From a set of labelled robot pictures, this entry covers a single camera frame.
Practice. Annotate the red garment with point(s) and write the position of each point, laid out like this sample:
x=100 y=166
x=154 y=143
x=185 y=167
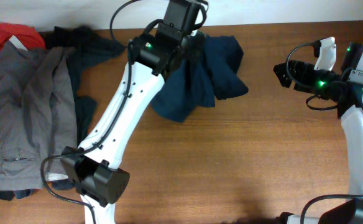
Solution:
x=28 y=36

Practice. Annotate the grey trousers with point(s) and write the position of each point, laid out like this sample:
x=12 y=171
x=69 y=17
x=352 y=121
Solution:
x=37 y=113

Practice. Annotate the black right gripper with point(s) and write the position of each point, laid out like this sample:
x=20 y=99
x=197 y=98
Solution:
x=303 y=71

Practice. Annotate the navy blue shorts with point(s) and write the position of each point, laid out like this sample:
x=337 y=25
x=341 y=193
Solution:
x=200 y=81

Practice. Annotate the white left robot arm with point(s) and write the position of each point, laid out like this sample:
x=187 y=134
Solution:
x=93 y=166

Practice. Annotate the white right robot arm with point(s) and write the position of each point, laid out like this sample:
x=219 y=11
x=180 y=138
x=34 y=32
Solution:
x=346 y=90

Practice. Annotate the dark green black garment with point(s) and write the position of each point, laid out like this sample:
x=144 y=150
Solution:
x=89 y=50

